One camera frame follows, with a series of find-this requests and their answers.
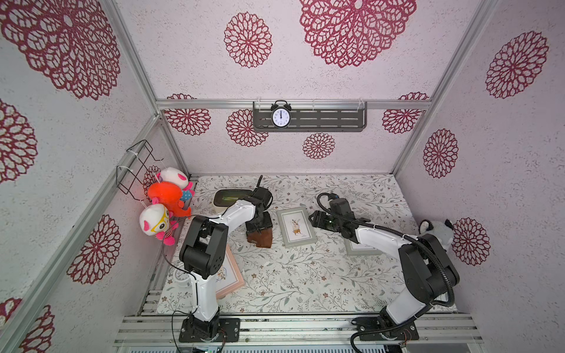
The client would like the brown cloth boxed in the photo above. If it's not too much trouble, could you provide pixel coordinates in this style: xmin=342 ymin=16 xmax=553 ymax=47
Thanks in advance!
xmin=247 ymin=228 xmax=273 ymax=249

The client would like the pink picture frame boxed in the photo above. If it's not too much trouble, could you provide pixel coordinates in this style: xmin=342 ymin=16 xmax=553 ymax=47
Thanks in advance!
xmin=216 ymin=247 xmax=245 ymax=299

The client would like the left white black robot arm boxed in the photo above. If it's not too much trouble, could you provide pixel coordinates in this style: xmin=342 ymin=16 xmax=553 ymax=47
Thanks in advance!
xmin=179 ymin=179 xmax=273 ymax=324

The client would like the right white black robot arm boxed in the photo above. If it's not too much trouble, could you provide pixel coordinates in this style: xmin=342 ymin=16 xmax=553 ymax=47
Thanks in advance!
xmin=309 ymin=193 xmax=460 ymax=328

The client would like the cream box with green lid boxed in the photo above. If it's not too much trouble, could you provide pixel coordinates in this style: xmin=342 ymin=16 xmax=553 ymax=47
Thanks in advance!
xmin=212 ymin=188 xmax=252 ymax=210

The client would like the black alarm clock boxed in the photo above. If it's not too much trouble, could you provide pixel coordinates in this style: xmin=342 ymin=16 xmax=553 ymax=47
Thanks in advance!
xmin=271 ymin=99 xmax=292 ymax=129

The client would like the red plush toy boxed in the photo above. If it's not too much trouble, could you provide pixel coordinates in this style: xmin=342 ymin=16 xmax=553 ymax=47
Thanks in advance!
xmin=147 ymin=182 xmax=192 ymax=217

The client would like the white pink plush top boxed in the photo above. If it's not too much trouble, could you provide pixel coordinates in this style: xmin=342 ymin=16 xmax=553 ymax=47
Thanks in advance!
xmin=157 ymin=167 xmax=193 ymax=191

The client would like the grey husky plush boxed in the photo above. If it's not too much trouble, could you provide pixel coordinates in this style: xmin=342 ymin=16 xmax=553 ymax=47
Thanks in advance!
xmin=419 ymin=219 xmax=455 ymax=252

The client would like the white plush with yellow glasses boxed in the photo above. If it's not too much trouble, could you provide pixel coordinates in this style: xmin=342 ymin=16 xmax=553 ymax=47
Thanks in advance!
xmin=139 ymin=203 xmax=179 ymax=246

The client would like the white round alarm clock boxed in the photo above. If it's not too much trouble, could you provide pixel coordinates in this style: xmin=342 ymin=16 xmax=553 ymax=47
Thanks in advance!
xmin=173 ymin=269 xmax=192 ymax=288

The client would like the grey wall shelf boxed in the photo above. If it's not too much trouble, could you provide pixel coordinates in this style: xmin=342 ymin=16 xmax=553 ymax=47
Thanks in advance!
xmin=252 ymin=101 xmax=367 ymax=132

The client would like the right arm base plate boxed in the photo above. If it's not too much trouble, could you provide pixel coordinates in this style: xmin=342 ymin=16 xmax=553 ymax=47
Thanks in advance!
xmin=351 ymin=314 xmax=419 ymax=341

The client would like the black wire basket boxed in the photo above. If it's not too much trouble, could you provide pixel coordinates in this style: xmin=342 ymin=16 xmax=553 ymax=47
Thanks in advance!
xmin=114 ymin=139 xmax=163 ymax=202

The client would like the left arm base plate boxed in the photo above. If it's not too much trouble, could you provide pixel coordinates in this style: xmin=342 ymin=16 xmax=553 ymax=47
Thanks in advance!
xmin=179 ymin=314 xmax=241 ymax=343

